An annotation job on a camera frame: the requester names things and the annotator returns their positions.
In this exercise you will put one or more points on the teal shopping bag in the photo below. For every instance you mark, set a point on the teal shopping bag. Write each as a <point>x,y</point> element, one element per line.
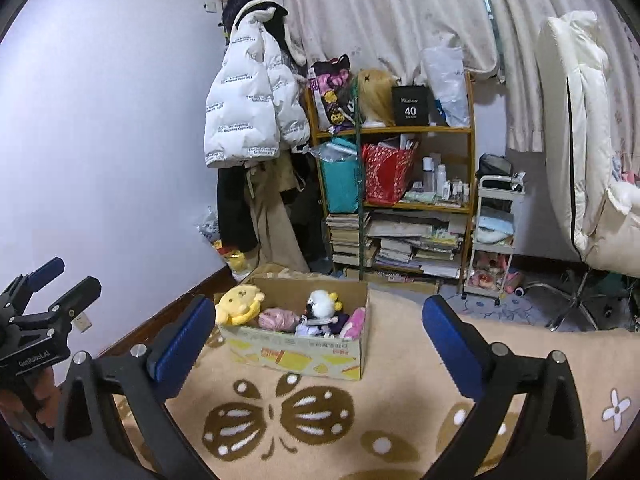
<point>338,159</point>

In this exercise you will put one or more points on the white purple plush doll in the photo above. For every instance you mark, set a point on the white purple plush doll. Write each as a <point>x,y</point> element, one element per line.
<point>324,316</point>

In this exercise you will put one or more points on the white plastic bag on shelf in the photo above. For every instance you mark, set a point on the white plastic bag on shelf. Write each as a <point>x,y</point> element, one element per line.
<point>445,74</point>

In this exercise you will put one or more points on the open cardboard box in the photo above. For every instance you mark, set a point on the open cardboard box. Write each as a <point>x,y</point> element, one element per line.
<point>314,356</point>

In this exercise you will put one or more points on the blue cartoon floor mat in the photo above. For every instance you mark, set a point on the blue cartoon floor mat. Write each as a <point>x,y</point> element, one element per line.
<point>510,309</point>

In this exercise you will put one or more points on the red patterned gift bag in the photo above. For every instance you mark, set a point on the red patterned gift bag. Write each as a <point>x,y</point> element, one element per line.
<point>386,173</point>

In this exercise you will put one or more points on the black hanging garment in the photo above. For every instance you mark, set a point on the black hanging garment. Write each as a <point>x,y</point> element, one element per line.
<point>235,222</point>

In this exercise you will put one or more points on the blonde wig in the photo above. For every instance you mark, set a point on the blonde wig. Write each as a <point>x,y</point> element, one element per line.
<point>375,88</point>

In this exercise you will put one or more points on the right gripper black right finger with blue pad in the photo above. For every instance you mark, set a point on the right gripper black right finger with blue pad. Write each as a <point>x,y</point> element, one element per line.
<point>549,438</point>

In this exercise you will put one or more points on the flat cardboard box under shelf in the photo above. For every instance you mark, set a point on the flat cardboard box under shelf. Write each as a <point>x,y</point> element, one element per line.
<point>391,279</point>

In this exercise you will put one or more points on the white puffer jacket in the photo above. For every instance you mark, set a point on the white puffer jacket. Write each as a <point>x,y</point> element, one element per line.
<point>253,108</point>

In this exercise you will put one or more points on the yellow red bag on floor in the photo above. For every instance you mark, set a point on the yellow red bag on floor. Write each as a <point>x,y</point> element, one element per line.
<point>234,259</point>

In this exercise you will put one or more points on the cream office chair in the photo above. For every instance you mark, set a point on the cream office chair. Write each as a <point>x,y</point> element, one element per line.
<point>596,210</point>

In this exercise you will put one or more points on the yellow dog plush toy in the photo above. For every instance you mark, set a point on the yellow dog plush toy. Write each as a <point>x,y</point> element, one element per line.
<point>239,305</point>

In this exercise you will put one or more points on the pink striped soft pouch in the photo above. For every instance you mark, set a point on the pink striped soft pouch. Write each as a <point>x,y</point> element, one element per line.
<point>278,320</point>

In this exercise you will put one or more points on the pink white plush toy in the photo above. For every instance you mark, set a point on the pink white plush toy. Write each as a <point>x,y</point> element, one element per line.
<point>354,326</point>

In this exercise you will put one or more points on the beige trench coat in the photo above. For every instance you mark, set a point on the beige trench coat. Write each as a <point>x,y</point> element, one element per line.
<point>276,239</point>

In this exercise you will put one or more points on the stack of books left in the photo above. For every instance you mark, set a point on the stack of books left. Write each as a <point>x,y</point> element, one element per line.
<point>348,237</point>

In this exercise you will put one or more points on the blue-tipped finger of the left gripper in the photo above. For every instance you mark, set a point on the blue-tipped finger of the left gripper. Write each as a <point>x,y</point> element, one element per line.
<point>45,272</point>

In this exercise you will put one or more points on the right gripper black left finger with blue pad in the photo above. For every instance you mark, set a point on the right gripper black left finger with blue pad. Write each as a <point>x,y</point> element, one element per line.
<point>90,441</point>

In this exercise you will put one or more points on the black pink printed bag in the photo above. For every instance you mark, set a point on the black pink printed bag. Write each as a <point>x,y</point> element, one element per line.
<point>330,83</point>

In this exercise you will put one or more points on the black box number 40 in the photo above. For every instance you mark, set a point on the black box number 40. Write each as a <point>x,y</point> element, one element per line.
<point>410,106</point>

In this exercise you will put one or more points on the white rolling cart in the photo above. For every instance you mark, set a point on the white rolling cart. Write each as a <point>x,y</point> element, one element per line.
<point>487,271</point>

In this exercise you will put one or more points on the green metal pole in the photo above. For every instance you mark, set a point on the green metal pole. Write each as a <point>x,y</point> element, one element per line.
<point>360,180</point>

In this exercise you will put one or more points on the white cosmetic bottles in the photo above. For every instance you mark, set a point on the white cosmetic bottles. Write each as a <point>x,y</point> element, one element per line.
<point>437,184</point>

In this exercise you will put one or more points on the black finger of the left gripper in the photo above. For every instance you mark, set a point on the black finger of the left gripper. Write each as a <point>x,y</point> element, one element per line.
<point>74,302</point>

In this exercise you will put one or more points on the pile of books right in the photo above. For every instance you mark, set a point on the pile of books right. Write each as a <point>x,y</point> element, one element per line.
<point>417,241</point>

